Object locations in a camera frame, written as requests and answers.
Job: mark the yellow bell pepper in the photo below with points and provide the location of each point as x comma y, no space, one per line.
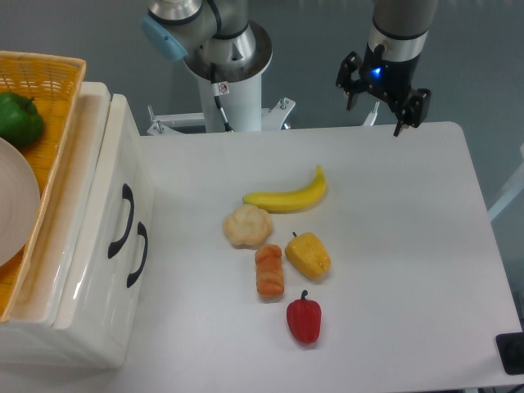
308,255

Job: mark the yellow banana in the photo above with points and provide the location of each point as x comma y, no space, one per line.
291,201

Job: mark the round white bread roll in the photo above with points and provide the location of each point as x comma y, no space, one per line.
247,225

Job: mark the white frame bar right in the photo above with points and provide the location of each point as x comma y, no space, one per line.
507,193

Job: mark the black top drawer handle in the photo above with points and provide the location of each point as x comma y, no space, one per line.
126,220

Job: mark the red bell pepper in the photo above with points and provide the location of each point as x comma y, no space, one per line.
304,319

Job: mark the green bell pepper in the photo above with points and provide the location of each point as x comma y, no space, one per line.
21,124

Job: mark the orange woven basket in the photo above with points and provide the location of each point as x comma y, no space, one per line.
53,83

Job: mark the black lower drawer handle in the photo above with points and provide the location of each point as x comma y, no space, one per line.
133,276

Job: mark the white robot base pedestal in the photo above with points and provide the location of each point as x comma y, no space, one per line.
229,76

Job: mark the white drawer cabinet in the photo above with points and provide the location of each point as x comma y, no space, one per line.
30,336

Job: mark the black device at table edge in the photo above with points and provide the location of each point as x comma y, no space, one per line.
510,347

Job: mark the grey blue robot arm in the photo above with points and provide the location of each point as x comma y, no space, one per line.
177,28

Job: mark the orange croissant bread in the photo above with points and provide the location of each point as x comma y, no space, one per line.
269,273

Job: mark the black drawer handle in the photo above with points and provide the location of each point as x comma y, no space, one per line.
126,220
133,276

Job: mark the white plate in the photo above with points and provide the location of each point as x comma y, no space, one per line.
20,200

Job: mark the white bolt post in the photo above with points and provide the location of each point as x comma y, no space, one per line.
372,115

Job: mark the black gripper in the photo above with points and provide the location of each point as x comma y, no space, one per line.
388,69

